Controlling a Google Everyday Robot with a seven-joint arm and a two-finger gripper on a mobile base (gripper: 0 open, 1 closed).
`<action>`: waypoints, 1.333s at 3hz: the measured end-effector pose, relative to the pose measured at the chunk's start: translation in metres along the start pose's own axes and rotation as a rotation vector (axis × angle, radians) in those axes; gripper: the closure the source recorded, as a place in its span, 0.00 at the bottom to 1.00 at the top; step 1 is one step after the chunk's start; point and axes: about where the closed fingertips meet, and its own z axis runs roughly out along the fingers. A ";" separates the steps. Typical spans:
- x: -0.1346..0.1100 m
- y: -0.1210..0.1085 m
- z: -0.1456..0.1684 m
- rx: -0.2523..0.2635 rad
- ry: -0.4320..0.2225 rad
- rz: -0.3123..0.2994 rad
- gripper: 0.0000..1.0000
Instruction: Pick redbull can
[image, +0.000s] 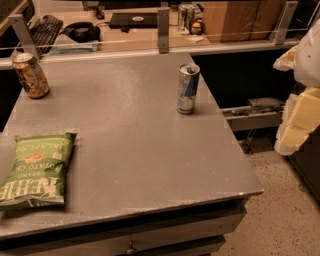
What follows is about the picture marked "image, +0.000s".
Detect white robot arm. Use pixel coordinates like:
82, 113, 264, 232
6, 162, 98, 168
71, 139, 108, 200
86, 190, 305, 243
273, 20, 320, 155

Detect left metal divider bracket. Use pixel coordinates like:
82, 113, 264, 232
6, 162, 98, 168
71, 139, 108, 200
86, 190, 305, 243
9, 14, 41, 59

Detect grey drawer front with handle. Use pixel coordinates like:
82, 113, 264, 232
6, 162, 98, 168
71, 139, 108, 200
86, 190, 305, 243
1, 207, 246, 256

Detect black closed laptop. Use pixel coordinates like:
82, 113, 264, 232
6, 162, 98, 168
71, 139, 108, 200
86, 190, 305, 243
109, 13, 157, 29

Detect grey metal side shelf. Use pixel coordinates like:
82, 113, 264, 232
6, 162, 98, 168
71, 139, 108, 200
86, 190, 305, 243
221, 97, 285, 131

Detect green kettle chips bag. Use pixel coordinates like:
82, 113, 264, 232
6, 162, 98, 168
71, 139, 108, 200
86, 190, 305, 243
0, 130, 77, 211

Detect black computer keyboard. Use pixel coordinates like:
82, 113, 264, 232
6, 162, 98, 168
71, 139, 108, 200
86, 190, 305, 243
27, 15, 63, 54

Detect brown cardboard box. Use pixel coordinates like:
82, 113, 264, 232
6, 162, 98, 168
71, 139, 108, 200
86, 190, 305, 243
202, 0, 287, 43

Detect middle metal divider bracket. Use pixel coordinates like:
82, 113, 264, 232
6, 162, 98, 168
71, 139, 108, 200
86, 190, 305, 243
157, 7, 169, 54

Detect metal divider bracket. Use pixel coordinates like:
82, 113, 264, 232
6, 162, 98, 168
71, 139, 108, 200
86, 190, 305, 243
9, 14, 41, 59
272, 0, 298, 45
157, 7, 169, 54

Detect silver blue redbull can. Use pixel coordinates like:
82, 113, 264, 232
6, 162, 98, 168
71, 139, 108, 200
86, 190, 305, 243
177, 63, 200, 114

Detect cans on back desk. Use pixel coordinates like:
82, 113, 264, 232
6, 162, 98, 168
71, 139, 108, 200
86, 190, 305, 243
177, 4, 203, 35

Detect right metal divider bracket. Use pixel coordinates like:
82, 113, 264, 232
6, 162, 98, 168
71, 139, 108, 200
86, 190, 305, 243
272, 0, 298, 45

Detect gold brown soda can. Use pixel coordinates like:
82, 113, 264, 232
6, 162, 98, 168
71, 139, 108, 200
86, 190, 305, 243
12, 53, 50, 99

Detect black headphones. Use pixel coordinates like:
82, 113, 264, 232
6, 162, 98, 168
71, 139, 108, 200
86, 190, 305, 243
62, 22, 101, 43

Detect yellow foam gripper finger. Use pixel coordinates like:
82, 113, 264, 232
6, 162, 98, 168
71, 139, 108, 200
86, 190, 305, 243
274, 88, 320, 156
273, 46, 297, 72

